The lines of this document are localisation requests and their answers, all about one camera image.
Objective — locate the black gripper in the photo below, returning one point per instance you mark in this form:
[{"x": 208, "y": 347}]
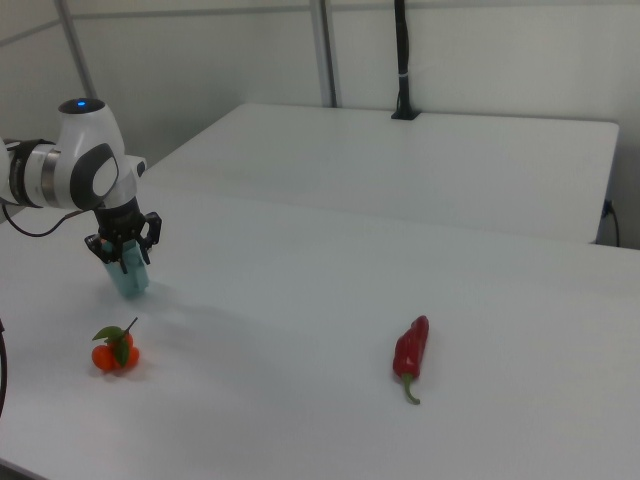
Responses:
[{"x": 120, "y": 222}]

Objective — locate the teal hexagonal mug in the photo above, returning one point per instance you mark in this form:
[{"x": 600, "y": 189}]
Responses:
[{"x": 131, "y": 277}]

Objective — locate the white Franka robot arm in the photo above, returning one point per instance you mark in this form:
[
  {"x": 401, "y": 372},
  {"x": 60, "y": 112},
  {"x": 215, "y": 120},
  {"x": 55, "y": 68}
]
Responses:
[{"x": 75, "y": 155}]

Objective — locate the small mandarin cluster with leaves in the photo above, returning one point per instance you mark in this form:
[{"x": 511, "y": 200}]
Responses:
[{"x": 112, "y": 355}]

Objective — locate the white side table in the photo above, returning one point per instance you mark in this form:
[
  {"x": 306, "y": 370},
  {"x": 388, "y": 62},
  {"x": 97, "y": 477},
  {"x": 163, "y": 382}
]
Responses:
[{"x": 400, "y": 170}]

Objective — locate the red chili pepper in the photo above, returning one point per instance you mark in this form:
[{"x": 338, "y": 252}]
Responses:
[{"x": 411, "y": 347}]

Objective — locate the black pole with base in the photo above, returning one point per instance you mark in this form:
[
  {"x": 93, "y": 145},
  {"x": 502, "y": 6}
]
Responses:
[{"x": 403, "y": 60}]

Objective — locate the grey metal partition post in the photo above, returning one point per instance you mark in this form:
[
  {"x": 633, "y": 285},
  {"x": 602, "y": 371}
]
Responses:
[
  {"x": 327, "y": 50},
  {"x": 80, "y": 50}
]

